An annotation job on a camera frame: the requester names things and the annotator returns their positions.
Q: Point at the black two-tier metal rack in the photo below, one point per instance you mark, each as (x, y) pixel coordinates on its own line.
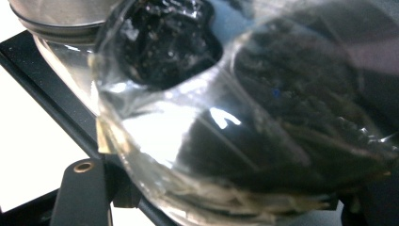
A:
(47, 91)

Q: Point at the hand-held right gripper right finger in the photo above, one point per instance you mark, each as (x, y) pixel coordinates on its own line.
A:
(379, 204)

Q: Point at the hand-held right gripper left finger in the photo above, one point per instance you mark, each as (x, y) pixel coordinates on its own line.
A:
(81, 194)

